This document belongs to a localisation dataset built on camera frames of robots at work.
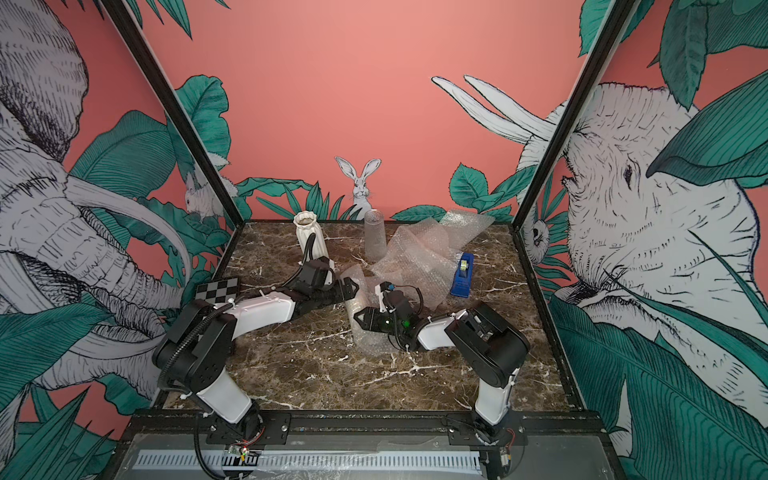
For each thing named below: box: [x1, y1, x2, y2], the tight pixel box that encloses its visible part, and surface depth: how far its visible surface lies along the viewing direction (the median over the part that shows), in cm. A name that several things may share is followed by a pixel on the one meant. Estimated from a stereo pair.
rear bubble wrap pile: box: [371, 210, 495, 310], surface depth 110 cm
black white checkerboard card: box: [195, 277, 240, 305], surface depth 100 cm
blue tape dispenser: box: [450, 252, 474, 298], surface depth 100 cm
